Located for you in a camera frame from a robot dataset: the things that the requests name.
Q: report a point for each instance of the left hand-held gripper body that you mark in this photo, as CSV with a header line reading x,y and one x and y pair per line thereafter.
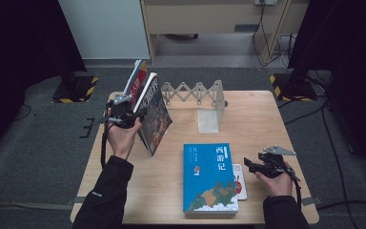
x,y
124,114

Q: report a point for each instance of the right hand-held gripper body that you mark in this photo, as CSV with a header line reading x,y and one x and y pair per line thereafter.
x,y
271,163

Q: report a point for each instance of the dark illustrated book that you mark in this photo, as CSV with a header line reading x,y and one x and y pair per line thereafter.
x,y
157,124

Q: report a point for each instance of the white caterpillar picture book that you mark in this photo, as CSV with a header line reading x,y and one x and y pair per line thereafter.
x,y
240,187

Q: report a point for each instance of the red book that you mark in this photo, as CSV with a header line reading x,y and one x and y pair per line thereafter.
x,y
141,81

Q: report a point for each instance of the blue book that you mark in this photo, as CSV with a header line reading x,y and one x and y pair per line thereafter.
x,y
208,178

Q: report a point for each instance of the grey expandable metal book rack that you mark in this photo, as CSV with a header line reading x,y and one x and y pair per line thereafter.
x,y
208,122

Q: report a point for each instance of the person's right hand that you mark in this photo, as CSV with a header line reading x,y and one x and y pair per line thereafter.
x,y
278,186

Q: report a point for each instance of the person's left hand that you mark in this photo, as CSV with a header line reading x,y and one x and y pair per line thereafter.
x,y
122,140

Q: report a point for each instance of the black floor tape mark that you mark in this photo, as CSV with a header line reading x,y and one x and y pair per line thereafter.
x,y
90,128

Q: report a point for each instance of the hazard striped stand base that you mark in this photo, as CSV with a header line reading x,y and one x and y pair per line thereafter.
x,y
76,92
294,90

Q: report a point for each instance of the grey tape strip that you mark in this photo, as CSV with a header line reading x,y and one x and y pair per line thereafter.
x,y
313,200
80,199

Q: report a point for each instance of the white panel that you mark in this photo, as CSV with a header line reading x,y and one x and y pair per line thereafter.
x,y
105,28

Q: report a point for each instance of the beige wooden desk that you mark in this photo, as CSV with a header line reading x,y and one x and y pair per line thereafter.
x,y
203,17

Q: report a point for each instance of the black curtain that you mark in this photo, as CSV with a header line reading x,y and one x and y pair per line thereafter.
x,y
19,47
355,63

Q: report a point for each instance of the white power strip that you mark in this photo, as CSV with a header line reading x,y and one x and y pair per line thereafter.
x,y
266,2

